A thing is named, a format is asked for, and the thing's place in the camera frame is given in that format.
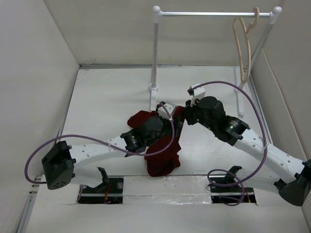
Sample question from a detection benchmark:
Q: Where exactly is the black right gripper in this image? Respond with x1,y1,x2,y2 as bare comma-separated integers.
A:
182,96,216,132

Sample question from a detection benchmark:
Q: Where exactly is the dark red t shirt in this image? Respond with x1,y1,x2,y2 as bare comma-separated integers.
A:
127,106,185,177

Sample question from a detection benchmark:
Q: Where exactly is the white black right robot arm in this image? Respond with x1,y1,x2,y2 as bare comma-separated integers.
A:
184,96,311,206

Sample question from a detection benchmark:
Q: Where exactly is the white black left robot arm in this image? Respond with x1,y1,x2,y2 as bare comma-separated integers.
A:
42,116,181,193

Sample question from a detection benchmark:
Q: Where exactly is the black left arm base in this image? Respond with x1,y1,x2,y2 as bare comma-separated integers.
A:
77,168,124,204

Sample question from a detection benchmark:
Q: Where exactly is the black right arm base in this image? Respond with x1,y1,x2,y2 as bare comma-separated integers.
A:
206,166,257,206

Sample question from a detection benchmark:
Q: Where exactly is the beige wooden hanger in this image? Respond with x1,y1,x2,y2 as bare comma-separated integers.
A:
232,7,260,83

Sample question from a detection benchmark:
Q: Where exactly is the white metal clothes rack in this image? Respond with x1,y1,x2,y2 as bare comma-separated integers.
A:
149,6,282,116

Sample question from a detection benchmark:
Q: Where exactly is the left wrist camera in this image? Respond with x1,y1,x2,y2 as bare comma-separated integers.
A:
156,101,177,120

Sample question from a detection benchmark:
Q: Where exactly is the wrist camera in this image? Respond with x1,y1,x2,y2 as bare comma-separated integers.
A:
187,83,206,107
156,101,177,120

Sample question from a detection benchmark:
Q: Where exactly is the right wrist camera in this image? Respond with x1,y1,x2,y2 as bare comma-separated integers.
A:
187,83,206,107

